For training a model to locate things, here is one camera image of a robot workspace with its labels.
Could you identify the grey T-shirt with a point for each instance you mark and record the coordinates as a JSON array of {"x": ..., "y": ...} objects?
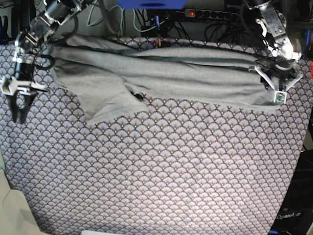
[{"x": 108, "y": 77}]

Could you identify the blue clamp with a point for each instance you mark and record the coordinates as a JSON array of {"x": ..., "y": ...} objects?
[
  {"x": 4, "y": 38},
  {"x": 307, "y": 41}
]

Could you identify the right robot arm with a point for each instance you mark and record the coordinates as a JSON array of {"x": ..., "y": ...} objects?
[{"x": 28, "y": 44}]

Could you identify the orange-tipped table clamp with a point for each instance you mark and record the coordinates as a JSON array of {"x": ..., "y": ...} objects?
[{"x": 159, "y": 40}]

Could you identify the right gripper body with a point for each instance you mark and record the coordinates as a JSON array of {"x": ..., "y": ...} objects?
[{"x": 11, "y": 86}]

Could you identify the beige chair at corner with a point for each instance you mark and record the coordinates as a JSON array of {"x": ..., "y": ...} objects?
[{"x": 16, "y": 217}]

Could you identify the blue clamp at left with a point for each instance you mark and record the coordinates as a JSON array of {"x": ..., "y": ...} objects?
[{"x": 4, "y": 38}]

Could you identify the fan-patterned tablecloth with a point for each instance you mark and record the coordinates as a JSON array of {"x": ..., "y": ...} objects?
[{"x": 180, "y": 168}]

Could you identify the blue clamp at right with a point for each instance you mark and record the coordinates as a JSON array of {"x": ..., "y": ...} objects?
[{"x": 307, "y": 41}]

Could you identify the black OpenArm box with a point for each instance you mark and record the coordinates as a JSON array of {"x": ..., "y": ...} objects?
[{"x": 295, "y": 216}]

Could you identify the black power strip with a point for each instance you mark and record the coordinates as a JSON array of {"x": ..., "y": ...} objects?
[{"x": 211, "y": 15}]

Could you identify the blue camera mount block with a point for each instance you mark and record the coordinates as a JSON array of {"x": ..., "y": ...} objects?
[{"x": 152, "y": 4}]

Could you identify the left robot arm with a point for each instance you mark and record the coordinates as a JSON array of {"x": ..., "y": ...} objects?
[{"x": 273, "y": 23}]

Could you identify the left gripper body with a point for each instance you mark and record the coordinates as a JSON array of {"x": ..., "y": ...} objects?
[{"x": 283, "y": 75}]

